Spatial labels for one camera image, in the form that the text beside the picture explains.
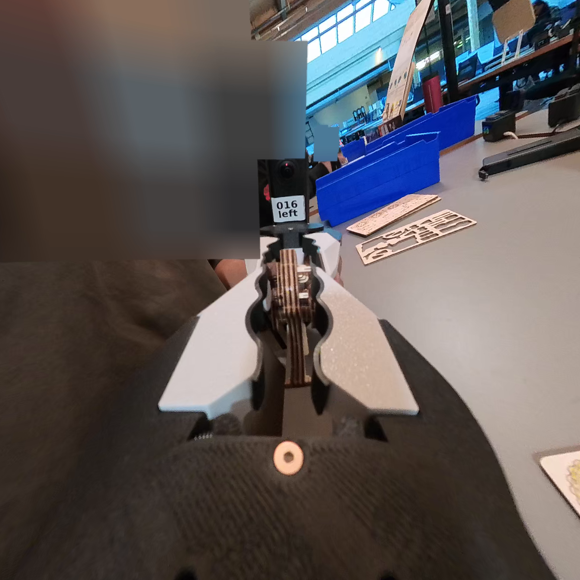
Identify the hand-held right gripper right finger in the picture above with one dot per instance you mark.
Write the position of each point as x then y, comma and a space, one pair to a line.
367, 362

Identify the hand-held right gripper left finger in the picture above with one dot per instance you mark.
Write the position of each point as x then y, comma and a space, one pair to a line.
213, 362

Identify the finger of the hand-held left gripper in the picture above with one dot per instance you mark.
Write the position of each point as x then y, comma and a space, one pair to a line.
267, 253
327, 253

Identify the wooden model assembly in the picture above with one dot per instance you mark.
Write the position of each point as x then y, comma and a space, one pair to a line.
292, 317

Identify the person's left forearm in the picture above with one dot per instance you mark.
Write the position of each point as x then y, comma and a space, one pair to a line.
229, 272

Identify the grey desk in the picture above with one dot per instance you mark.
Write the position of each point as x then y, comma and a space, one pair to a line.
453, 317

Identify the brown background desk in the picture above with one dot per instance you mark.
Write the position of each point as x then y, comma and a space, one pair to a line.
521, 63

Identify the person's left hand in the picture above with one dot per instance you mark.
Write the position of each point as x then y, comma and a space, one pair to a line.
340, 274

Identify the slotted wooden puzzle sheet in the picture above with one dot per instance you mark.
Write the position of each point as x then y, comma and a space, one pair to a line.
376, 253

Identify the engraved wooden puzzle sheet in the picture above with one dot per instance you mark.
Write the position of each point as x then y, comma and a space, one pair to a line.
394, 213

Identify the blue plastic bin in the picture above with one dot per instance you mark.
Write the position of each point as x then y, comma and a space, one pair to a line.
376, 185
453, 122

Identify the printed cardboard box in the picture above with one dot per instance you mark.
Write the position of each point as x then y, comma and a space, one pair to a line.
390, 126

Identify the person's brown shirt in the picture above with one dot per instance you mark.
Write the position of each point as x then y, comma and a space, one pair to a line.
90, 385

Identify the tan instruction board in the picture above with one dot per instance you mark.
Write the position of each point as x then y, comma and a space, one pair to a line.
405, 63

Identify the red bottle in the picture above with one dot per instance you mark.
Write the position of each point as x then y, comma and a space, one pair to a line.
431, 93

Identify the black pole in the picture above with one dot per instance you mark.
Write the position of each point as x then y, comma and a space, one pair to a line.
447, 50

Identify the black power bank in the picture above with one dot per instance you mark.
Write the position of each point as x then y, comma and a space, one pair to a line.
530, 156

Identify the wooden puzzle sheet with wheels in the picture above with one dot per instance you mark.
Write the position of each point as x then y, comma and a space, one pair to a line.
564, 480

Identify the white stand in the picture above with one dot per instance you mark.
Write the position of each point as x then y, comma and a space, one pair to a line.
513, 45

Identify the black and tan panel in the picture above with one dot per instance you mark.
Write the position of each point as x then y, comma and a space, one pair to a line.
514, 16

